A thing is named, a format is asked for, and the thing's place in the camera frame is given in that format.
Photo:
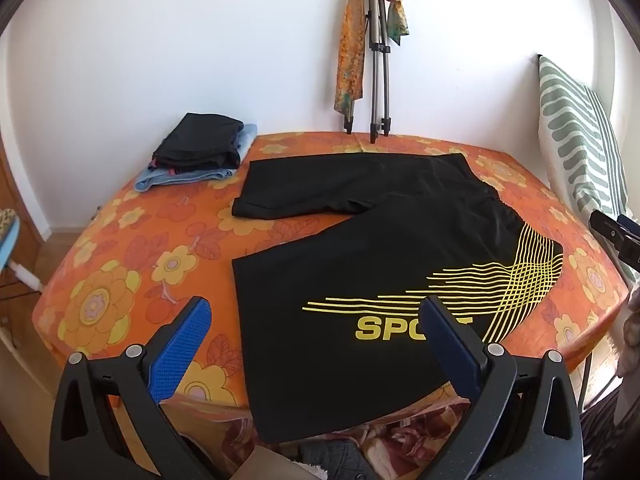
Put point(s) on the folded black garment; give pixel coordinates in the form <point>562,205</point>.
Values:
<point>200,140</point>

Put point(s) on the orange floral bed sheet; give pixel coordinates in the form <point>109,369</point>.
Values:
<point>125,260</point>

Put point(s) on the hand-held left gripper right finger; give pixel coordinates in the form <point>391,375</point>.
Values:
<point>452,347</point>

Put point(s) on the folded light blue jeans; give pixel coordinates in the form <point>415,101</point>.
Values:
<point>170,178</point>

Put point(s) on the green patterned scarf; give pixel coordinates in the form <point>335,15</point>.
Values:
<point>397,25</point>

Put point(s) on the leopard print cushion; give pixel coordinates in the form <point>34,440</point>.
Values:
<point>5,219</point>

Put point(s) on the grey cloth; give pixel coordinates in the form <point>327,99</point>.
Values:
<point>335,460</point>

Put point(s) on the green striped white pillow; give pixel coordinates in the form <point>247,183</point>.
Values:
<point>570,125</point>

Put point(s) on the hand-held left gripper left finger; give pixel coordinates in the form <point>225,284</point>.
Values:
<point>181,345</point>

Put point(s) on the brown floral blanket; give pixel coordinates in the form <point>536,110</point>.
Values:
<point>380,435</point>

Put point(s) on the orange patterned scarf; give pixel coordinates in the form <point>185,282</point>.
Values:
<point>350,50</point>

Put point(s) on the black pants with yellow print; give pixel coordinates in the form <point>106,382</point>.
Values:
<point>350,260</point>

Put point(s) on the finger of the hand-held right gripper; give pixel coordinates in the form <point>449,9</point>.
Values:
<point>607,227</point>

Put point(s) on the light blue chair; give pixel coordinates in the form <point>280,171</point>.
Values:
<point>10,250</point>

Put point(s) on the grey metal tripod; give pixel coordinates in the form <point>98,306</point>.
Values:
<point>378,60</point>

